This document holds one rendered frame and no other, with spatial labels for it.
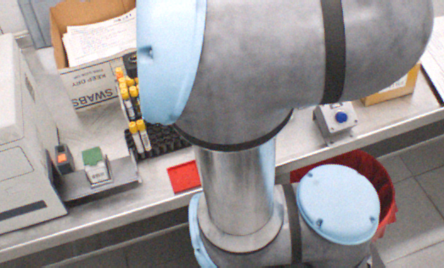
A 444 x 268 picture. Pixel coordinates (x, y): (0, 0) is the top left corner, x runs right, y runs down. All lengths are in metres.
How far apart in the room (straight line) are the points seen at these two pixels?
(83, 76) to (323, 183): 0.70
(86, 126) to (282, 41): 0.98
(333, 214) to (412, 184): 1.52
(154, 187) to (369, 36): 0.83
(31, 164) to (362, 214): 0.59
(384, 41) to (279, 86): 0.08
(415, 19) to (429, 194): 1.84
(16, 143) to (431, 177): 1.71
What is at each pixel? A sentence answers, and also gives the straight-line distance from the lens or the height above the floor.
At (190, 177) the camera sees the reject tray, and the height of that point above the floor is 0.88.
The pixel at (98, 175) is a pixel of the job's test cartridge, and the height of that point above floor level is 0.95.
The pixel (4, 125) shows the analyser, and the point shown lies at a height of 1.17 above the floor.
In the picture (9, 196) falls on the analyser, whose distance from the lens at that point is 1.07.
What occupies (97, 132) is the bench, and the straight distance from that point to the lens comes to 1.26.
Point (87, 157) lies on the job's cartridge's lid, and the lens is 1.07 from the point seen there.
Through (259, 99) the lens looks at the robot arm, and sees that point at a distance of 0.36.
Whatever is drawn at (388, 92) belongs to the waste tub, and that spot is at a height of 0.90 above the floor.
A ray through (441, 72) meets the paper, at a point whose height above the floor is 0.89.
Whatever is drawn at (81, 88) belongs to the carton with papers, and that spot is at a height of 0.95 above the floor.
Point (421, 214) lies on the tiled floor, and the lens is 2.14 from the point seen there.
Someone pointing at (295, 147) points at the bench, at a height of 0.88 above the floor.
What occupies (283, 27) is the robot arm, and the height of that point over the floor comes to 1.56.
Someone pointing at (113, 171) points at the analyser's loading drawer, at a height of 0.91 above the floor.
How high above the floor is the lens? 1.77
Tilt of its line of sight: 46 degrees down
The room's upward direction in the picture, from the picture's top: 10 degrees counter-clockwise
